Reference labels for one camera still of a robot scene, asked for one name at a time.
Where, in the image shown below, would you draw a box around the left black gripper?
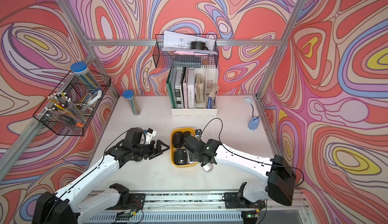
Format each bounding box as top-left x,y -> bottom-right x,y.
131,139 -> 170,160

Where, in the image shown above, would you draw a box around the silver mouse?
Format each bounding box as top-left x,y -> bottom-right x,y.
187,155 -> 197,164
202,162 -> 213,172

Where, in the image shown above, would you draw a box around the black mouse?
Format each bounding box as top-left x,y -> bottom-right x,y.
172,131 -> 183,149
181,131 -> 192,143
173,149 -> 187,166

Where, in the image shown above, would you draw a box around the yellow storage tray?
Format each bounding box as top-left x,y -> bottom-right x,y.
170,128 -> 197,168

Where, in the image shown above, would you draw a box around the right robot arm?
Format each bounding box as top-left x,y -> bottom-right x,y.
182,135 -> 296,208

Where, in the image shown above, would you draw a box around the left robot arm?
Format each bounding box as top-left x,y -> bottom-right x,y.
32,128 -> 170,224

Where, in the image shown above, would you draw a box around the small blue desk lamp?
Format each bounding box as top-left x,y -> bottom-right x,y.
244,97 -> 260,131

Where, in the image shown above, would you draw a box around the blue lid tube on table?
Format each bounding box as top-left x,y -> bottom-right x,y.
123,90 -> 141,116

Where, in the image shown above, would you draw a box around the white file organizer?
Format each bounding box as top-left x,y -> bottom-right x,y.
166,67 -> 219,117

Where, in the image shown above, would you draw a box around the green folder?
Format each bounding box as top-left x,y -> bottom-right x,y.
166,68 -> 176,109

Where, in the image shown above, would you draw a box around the white book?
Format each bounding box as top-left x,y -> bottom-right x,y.
187,68 -> 195,108

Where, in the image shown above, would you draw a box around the clear pen holder cup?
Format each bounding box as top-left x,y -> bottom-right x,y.
45,92 -> 86,128

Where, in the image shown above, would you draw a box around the blue lid tube in basket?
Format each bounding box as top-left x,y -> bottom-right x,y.
70,61 -> 101,94

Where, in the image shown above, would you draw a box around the black tape roll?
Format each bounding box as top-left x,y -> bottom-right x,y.
190,41 -> 209,51

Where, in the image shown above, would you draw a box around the white papers in basket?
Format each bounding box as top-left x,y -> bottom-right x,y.
162,31 -> 218,55

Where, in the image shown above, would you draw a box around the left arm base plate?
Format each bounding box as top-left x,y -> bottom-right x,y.
107,193 -> 146,210

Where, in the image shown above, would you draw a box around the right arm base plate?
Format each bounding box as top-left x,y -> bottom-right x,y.
222,192 -> 266,210

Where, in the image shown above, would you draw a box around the aluminium front rail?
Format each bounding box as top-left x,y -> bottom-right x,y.
84,191 -> 317,224

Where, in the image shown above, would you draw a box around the black wire basket left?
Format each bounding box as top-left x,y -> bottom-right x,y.
33,70 -> 111,136

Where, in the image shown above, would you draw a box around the black wire basket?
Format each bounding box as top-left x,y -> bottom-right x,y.
33,70 -> 111,136
153,33 -> 219,68

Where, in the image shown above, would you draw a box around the black wire basket back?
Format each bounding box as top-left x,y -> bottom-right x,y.
153,33 -> 219,68

